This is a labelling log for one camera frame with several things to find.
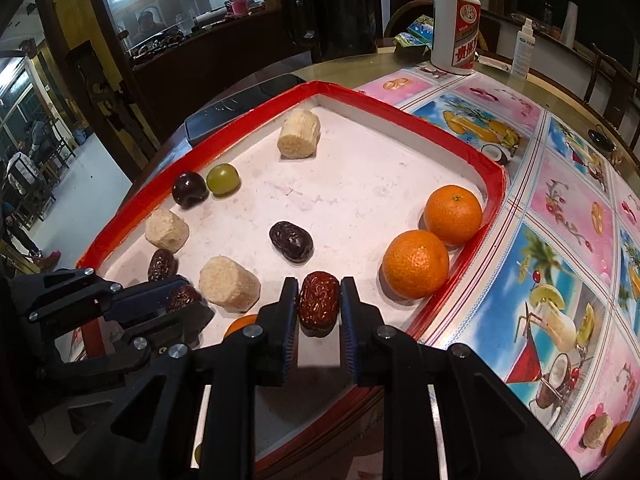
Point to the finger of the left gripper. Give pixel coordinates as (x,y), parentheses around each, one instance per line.
(153,327)
(143,301)

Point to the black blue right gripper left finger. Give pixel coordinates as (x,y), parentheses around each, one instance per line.
(191,415)

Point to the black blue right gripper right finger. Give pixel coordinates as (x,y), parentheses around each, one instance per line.
(447,415)

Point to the beige cylinder cake piece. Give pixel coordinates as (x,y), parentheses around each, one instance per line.
(225,283)

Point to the orange mandarin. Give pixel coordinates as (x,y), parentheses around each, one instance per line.
(453,214)
(240,323)
(614,437)
(415,264)

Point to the beige cake piece back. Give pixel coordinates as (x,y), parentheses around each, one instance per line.
(598,431)

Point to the dark red jujube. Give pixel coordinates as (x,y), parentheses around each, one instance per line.
(319,304)

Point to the dark plum in tray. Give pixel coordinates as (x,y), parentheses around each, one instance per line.
(189,190)

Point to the green grape in tray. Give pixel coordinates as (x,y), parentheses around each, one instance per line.
(223,180)

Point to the colourful fruit print tablecloth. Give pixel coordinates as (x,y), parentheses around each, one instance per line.
(551,299)

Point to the red rimmed white tray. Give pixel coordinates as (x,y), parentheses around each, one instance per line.
(315,185)

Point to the beige cake piece in tray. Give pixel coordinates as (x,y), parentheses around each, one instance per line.
(300,134)

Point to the black ashtray on table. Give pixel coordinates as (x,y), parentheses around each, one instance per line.
(601,141)

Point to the white spray bottle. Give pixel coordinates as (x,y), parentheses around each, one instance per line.
(523,50)

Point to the white red liquor bottle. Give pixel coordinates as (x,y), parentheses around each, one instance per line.
(456,24)

